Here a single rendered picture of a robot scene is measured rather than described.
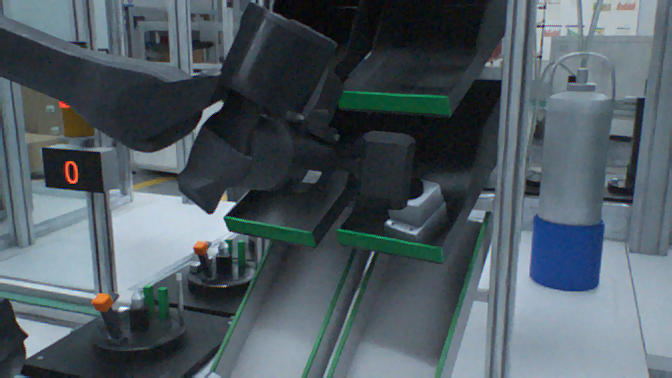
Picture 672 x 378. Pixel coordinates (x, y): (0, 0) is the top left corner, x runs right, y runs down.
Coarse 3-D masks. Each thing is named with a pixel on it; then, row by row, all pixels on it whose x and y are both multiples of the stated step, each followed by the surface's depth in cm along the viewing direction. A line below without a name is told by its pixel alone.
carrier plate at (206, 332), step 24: (192, 312) 110; (72, 336) 101; (192, 336) 101; (216, 336) 101; (24, 360) 94; (48, 360) 94; (72, 360) 94; (96, 360) 94; (168, 360) 94; (192, 360) 94
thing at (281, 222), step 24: (336, 120) 98; (360, 120) 97; (384, 120) 87; (264, 192) 87; (336, 192) 83; (240, 216) 83; (264, 216) 82; (288, 216) 81; (312, 216) 80; (336, 216) 79; (288, 240) 77; (312, 240) 75
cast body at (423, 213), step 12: (420, 180) 71; (420, 192) 70; (432, 192) 71; (408, 204) 70; (420, 204) 69; (432, 204) 71; (444, 204) 73; (396, 216) 72; (408, 216) 71; (420, 216) 70; (432, 216) 72; (444, 216) 74; (384, 228) 73; (396, 228) 72; (408, 228) 71; (420, 228) 71; (432, 228) 73; (408, 240) 71; (420, 240) 71
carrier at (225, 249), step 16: (224, 240) 126; (240, 240) 125; (256, 240) 122; (224, 256) 121; (240, 256) 125; (256, 256) 123; (176, 272) 128; (192, 272) 122; (224, 272) 121; (240, 272) 123; (176, 288) 120; (192, 288) 118; (208, 288) 116; (224, 288) 116; (240, 288) 117; (176, 304) 113; (192, 304) 113; (208, 304) 113; (224, 304) 113; (240, 304) 113
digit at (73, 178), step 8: (64, 160) 110; (72, 160) 109; (80, 160) 108; (64, 168) 110; (72, 168) 109; (80, 168) 109; (64, 176) 110; (72, 176) 110; (80, 176) 109; (64, 184) 111; (72, 184) 110; (80, 184) 109
